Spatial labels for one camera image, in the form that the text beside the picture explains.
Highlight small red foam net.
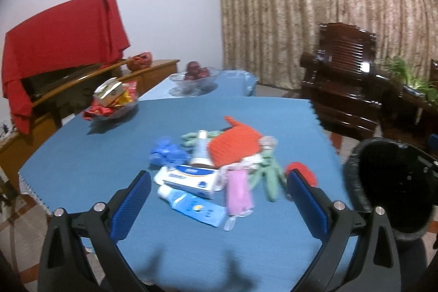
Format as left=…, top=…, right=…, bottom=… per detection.
left=284, top=161, right=318, bottom=187

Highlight green rubber glove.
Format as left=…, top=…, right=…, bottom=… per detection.
left=181, top=131, right=223, bottom=148
left=247, top=149, right=286, bottom=202

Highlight pink face mask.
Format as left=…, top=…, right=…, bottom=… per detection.
left=226, top=166, right=254, bottom=216

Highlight blue plastic bag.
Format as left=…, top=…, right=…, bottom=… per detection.
left=148, top=137, right=190, bottom=169

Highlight white blue medicine box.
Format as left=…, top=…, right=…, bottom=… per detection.
left=154, top=164, right=218, bottom=199

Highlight blue white tube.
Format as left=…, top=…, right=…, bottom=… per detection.
left=157, top=184, right=227, bottom=227

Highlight orange foam fruit net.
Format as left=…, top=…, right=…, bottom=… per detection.
left=208, top=115, right=263, bottom=168

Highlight white plastic bag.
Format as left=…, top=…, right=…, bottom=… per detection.
left=240, top=136, right=278, bottom=170

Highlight black lined trash bin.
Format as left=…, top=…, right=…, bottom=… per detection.
left=343, top=137, right=437, bottom=242

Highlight blue table cloth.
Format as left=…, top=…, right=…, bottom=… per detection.
left=18, top=69, right=359, bottom=292

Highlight glass snack bowl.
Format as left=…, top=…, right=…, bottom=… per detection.
left=82, top=99, right=137, bottom=122

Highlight red snack packets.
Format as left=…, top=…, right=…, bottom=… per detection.
left=82, top=77, right=137, bottom=121

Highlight white gold small box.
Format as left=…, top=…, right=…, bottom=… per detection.
left=93, top=77, right=125, bottom=107

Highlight dark wooden armchair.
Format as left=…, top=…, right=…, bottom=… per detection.
left=300, top=22, right=385, bottom=138

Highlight dark wooden side table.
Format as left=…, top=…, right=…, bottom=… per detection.
left=379, top=89, right=437, bottom=155

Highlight wooden sideboard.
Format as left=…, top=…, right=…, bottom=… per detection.
left=1, top=59, right=179, bottom=190

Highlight glass fruit bowl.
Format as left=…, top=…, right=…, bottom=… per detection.
left=169, top=67, right=220, bottom=97

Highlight green potted plant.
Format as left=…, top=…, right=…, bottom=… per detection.
left=380, top=56, right=437, bottom=102

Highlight dark red apple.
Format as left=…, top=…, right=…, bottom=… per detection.
left=184, top=61, right=210, bottom=81

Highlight red cloth cover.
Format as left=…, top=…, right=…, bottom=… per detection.
left=1, top=0, right=130, bottom=134

